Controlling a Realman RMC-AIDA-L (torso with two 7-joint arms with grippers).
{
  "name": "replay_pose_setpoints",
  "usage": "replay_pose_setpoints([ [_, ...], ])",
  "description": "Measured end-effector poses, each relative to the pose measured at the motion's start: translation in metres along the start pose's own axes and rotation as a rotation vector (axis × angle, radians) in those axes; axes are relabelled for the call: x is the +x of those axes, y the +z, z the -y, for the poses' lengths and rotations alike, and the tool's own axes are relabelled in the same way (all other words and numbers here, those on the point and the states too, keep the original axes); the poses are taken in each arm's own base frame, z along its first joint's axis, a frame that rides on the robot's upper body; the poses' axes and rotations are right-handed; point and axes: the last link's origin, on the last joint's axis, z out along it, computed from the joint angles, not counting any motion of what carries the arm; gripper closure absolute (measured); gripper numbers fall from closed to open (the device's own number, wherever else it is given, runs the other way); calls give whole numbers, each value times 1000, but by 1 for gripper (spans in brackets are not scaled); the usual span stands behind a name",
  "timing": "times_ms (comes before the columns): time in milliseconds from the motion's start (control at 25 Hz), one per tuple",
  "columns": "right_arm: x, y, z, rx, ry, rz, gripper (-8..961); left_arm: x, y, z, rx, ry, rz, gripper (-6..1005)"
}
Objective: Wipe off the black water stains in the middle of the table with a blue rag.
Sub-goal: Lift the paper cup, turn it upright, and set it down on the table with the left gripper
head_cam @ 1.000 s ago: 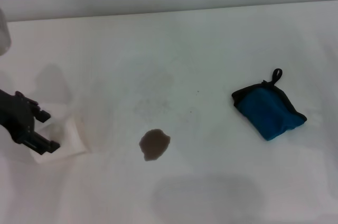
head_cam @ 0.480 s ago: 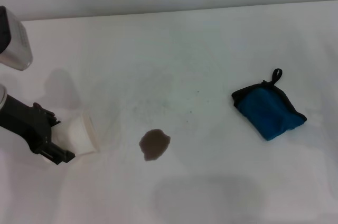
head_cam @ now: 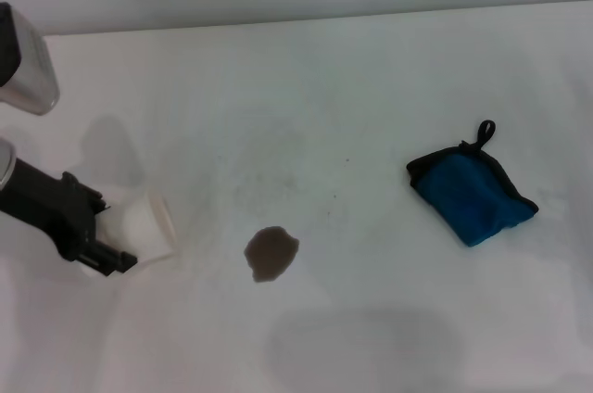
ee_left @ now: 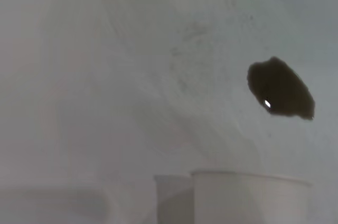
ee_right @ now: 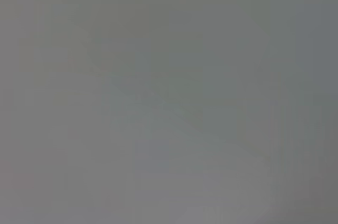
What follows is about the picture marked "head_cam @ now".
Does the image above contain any left wrist camera housing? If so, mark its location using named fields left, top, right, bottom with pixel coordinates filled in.
left=0, top=2, right=61, bottom=117

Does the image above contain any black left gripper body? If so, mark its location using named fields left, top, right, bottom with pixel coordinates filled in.
left=0, top=156, right=106, bottom=265

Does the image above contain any blue rag with black trim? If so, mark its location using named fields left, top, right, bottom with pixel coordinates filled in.
left=406, top=120, right=540, bottom=248

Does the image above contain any white paper cup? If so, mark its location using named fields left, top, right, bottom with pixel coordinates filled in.
left=79, top=187, right=180, bottom=276

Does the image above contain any dark water stain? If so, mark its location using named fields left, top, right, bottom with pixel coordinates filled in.
left=244, top=225, right=301, bottom=285

